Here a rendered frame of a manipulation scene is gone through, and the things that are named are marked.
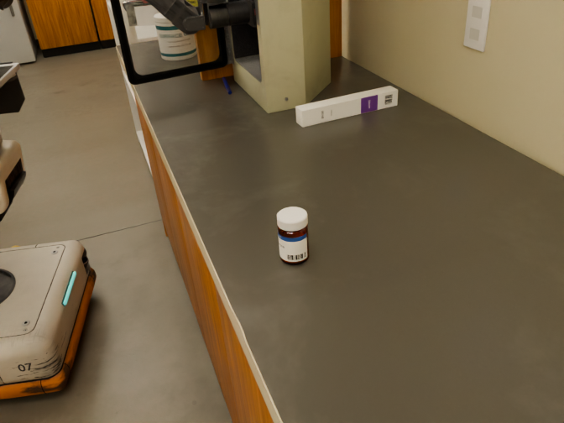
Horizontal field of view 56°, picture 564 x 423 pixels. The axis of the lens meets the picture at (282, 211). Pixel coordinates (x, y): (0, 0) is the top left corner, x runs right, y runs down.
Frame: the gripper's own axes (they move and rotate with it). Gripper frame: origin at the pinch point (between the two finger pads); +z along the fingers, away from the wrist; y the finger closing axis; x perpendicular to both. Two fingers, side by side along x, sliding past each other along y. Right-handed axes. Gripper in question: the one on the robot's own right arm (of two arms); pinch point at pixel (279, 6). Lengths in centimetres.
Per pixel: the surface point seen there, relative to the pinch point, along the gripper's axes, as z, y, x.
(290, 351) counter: -36, -94, 23
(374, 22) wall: 32.8, 6.3, 10.4
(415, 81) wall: 32.6, -17.2, 22.3
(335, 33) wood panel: 27.1, 22.5, 16.0
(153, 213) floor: -42, 110, 117
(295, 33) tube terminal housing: -1.2, -14.5, 4.2
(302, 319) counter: -32, -89, 23
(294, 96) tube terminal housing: -2.8, -14.5, 20.3
